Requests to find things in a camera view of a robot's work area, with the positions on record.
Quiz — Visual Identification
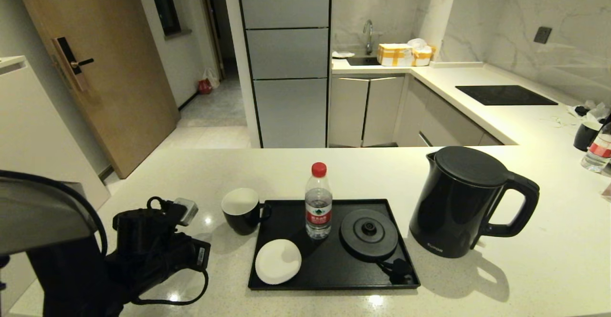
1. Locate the black cup white inside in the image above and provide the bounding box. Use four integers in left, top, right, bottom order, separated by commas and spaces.
221, 188, 272, 236

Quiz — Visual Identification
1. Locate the water bottle with red cap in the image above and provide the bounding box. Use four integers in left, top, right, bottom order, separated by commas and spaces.
305, 162, 333, 240

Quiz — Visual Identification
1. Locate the black electric kettle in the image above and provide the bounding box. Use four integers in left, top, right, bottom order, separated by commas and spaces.
409, 146, 541, 259

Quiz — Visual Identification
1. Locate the black round kettle base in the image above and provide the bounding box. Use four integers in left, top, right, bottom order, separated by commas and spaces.
339, 208, 399, 263

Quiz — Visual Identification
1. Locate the white round saucer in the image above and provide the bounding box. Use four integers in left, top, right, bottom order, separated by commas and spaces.
255, 239, 302, 285

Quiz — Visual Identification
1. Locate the black rectangular tray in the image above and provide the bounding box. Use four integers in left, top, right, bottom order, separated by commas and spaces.
248, 199, 421, 291

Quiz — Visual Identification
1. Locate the brown wooden door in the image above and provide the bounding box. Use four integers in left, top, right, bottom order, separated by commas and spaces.
11, 0, 180, 179

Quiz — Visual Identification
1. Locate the white side cabinet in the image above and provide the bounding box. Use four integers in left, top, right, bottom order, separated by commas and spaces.
0, 55, 110, 298

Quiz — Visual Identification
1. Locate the tall grey cabinet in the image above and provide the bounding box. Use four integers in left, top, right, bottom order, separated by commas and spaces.
236, 0, 331, 148

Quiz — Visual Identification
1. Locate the black gold door lock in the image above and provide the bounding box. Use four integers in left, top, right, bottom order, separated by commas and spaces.
52, 36, 95, 92

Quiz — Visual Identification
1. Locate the grey lower cabinet door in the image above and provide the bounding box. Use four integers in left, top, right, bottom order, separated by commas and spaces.
329, 77, 369, 147
363, 76, 406, 145

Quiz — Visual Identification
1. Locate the dark narrow window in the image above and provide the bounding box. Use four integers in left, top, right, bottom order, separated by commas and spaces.
146, 0, 192, 39

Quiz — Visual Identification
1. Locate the chrome sink faucet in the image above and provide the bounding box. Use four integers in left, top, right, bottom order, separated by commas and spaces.
362, 19, 374, 54

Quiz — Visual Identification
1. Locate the large yellow taped cardboard box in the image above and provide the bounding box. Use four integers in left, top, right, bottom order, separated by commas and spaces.
377, 43, 414, 66

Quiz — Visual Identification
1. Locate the grey drawer cabinet front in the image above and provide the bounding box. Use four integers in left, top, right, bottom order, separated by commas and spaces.
395, 76, 504, 147

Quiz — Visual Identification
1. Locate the small yellow taped cardboard box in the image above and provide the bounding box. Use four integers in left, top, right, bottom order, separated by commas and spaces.
412, 47, 435, 66

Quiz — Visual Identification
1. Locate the black induction cooktop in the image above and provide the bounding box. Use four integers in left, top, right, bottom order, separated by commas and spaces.
455, 85, 558, 106

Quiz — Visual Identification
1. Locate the black mug white rim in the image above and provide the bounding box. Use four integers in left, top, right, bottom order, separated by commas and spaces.
573, 121, 602, 152

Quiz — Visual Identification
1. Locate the clear bottle with red label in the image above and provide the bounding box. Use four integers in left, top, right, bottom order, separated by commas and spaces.
580, 122, 611, 173

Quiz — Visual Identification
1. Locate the crumpled white tissue pile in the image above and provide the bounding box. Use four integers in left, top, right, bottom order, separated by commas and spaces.
566, 100, 611, 124

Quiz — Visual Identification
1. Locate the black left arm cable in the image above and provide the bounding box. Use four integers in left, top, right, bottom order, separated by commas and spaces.
130, 196, 210, 306

